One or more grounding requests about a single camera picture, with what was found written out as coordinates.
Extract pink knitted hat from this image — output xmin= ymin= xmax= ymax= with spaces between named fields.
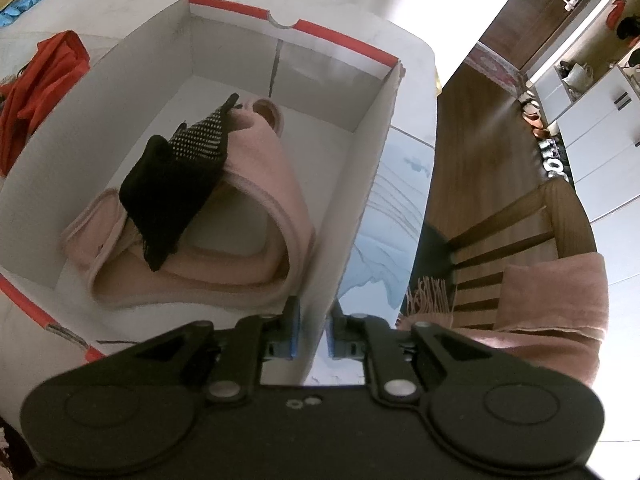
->
xmin=61 ymin=99 xmax=314 ymax=308

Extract black dotted sock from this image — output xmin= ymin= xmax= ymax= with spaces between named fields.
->
xmin=118 ymin=93 xmax=239 ymax=272

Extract red cloth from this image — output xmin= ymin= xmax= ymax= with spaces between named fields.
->
xmin=1 ymin=30 xmax=90 ymax=177

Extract red and white cardboard box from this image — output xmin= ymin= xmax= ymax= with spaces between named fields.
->
xmin=1 ymin=0 xmax=404 ymax=385

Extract pink scarf on chair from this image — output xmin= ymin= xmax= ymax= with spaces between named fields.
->
xmin=398 ymin=252 xmax=608 ymax=386

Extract blue patterned table mat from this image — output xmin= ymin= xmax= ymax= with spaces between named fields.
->
xmin=337 ymin=128 xmax=435 ymax=325

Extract wooden chair near cabinet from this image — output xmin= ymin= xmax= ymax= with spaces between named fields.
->
xmin=398 ymin=178 xmax=597 ymax=330

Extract row of shoes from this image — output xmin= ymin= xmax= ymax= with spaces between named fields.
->
xmin=518 ymin=90 xmax=574 ymax=185

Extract blue rubber gloves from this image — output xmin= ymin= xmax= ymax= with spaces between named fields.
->
xmin=0 ymin=0 xmax=42 ymax=28

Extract brown wooden door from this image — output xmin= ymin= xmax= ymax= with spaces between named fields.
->
xmin=480 ymin=0 xmax=590 ymax=70

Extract white wall cabinet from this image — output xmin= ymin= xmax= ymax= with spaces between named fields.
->
xmin=551 ymin=66 xmax=639 ymax=285

